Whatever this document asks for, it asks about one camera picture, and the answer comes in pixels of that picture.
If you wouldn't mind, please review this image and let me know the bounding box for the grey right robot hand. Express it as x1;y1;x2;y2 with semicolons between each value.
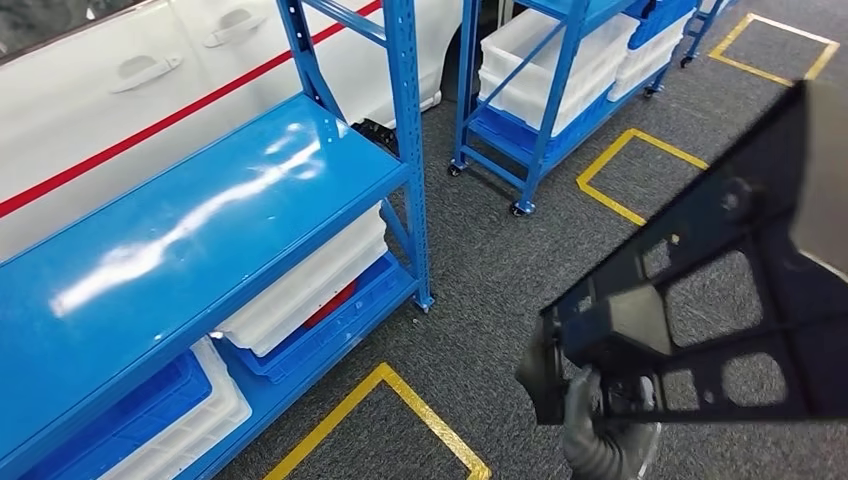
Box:
561;367;662;480

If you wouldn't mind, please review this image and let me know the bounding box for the black plastic plate part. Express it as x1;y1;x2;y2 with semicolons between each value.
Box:
515;79;848;425

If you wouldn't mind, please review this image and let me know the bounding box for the blue metal shelf rack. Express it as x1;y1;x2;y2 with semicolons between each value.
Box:
0;0;435;480

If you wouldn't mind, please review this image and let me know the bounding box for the blue rack on casters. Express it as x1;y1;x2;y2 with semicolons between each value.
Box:
447;0;697;219
678;0;740;69

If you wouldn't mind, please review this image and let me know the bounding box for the blue plastic crate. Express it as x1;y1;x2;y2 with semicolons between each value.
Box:
19;351;213;480
468;86;614;164
625;0;698;51
235;254;405;386

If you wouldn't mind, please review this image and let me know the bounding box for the red barrier belt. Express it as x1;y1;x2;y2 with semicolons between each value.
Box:
0;0;384;220

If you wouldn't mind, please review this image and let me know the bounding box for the white plastic crate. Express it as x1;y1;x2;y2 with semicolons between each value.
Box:
99;337;236;480
616;13;696;77
606;52;677;104
215;205;387;333
125;390;253;480
248;238;390;359
478;9;641;114
478;66;617;138

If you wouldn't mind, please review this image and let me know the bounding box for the white car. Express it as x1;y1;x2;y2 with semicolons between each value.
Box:
0;0;511;263

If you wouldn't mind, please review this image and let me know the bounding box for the red item in crate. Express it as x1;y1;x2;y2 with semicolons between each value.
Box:
301;281;359;331

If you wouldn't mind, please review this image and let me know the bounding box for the small black device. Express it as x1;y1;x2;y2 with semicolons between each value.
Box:
351;117;400;157

